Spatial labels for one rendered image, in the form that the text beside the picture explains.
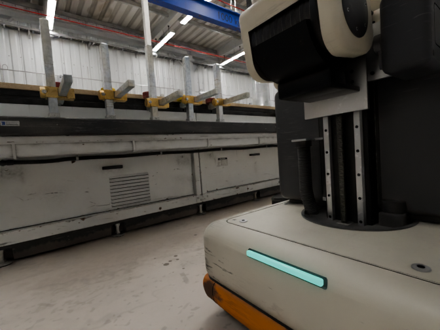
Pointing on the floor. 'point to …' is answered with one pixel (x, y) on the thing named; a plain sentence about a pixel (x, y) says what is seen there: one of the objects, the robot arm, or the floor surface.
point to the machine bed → (122, 179)
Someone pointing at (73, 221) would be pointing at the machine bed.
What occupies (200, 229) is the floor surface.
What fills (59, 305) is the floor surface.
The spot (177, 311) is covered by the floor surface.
